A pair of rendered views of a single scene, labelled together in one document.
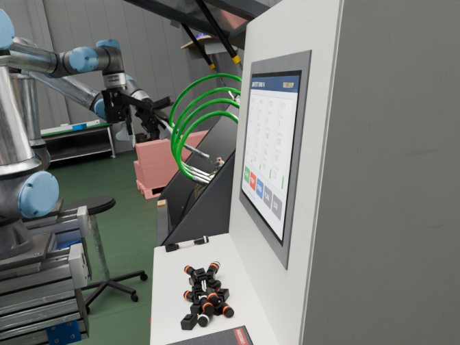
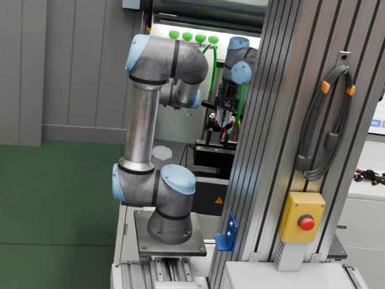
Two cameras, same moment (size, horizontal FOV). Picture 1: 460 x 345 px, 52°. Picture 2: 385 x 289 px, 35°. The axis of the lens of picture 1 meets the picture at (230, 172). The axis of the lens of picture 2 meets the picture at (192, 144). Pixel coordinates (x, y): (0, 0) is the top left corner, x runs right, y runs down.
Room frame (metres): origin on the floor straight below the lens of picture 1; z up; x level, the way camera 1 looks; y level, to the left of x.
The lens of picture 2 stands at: (1.75, 2.45, 2.28)
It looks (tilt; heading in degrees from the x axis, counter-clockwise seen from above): 28 degrees down; 269
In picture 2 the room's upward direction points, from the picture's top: 10 degrees clockwise
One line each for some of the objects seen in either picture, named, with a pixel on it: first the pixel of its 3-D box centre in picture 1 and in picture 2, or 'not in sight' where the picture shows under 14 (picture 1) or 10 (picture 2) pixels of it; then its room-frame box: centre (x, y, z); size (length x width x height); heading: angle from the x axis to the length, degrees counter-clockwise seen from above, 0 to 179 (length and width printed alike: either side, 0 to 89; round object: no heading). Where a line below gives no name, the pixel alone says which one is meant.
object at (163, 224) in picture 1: (166, 241); (205, 195); (1.63, 0.27, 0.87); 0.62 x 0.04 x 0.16; 6
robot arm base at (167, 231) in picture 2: not in sight; (171, 218); (1.76, 0.77, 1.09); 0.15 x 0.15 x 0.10
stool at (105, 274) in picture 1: (99, 248); not in sight; (3.21, 1.01, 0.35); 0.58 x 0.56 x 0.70; 105
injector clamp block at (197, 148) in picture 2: not in sight; (230, 162); (1.54, 0.02, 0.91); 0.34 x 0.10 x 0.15; 6
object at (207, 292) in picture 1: (202, 287); (376, 176); (0.91, 0.09, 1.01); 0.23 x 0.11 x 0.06; 6
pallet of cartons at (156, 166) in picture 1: (176, 161); not in sight; (6.41, 0.70, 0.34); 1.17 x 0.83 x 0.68; 102
